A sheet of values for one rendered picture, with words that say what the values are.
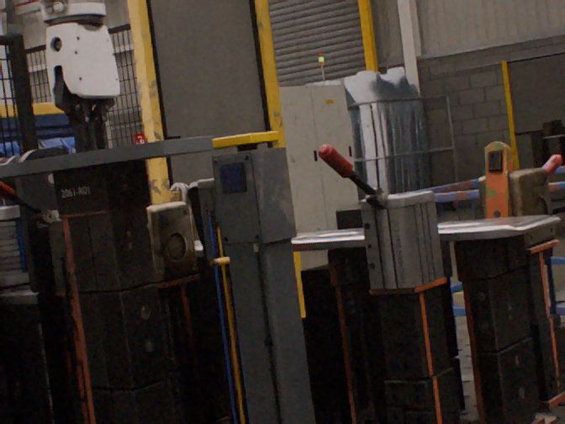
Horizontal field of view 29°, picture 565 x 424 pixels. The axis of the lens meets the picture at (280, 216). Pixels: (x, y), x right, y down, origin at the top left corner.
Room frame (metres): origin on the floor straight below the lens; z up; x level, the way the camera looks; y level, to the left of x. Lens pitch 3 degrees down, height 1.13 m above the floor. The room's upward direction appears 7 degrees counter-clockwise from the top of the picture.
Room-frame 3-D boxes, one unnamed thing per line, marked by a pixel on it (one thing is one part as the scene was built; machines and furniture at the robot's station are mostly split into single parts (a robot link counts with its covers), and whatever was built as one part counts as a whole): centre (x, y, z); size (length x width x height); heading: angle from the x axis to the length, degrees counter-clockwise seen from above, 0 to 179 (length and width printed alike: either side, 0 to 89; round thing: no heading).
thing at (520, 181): (1.71, -0.36, 0.88); 0.15 x 0.11 x 0.36; 143
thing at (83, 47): (1.49, 0.24, 1.29); 0.10 x 0.07 x 0.11; 153
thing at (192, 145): (1.50, 0.24, 1.16); 0.37 x 0.14 x 0.02; 53
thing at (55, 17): (1.49, 0.24, 1.35); 0.09 x 0.08 x 0.03; 153
